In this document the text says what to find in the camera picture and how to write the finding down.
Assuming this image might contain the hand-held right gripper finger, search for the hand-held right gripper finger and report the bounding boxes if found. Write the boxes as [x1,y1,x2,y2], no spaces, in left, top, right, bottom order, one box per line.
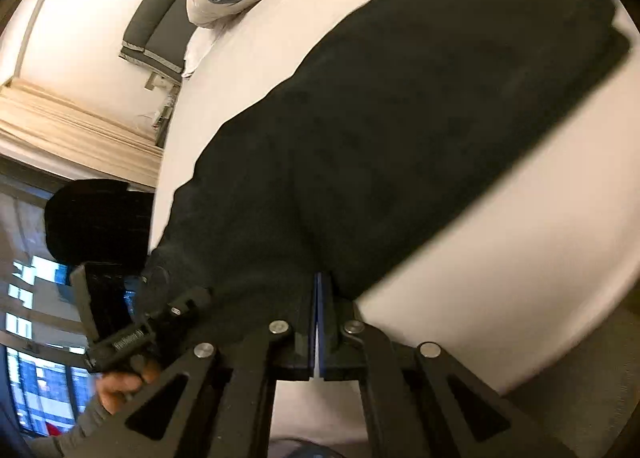
[70,274,321,458]
[320,274,576,458]

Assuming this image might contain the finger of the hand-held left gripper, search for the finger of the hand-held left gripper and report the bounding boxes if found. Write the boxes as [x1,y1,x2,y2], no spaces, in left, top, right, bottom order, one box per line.
[136,286,213,333]

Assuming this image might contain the black pants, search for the black pants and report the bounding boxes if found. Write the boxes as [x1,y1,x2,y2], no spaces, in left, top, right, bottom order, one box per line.
[136,0,632,345]

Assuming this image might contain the person's left hand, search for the person's left hand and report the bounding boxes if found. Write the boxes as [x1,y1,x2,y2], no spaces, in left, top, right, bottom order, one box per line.
[95,355,163,415]

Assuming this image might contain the dark rounded object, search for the dark rounded object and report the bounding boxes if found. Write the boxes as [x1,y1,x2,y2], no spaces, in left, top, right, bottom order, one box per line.
[44,180,157,271]

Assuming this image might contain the window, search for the window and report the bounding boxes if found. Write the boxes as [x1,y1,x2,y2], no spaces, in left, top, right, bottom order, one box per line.
[0,158,103,439]

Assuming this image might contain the beige curtain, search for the beige curtain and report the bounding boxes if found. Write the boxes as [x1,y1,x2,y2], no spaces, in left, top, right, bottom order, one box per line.
[0,78,166,189]

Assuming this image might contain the white bed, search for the white bed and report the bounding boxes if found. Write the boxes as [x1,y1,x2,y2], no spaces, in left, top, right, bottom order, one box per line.
[149,0,640,441]

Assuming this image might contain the white bedside fixture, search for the white bedside fixture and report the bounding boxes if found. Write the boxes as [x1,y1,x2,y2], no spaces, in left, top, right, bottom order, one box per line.
[145,72,182,146]

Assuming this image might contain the white pillow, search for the white pillow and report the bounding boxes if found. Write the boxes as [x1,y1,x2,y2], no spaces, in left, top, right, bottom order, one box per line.
[181,26,223,78]

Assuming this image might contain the grey padded headboard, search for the grey padded headboard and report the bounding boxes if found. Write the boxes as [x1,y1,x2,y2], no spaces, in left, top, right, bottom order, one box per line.
[119,0,217,83]

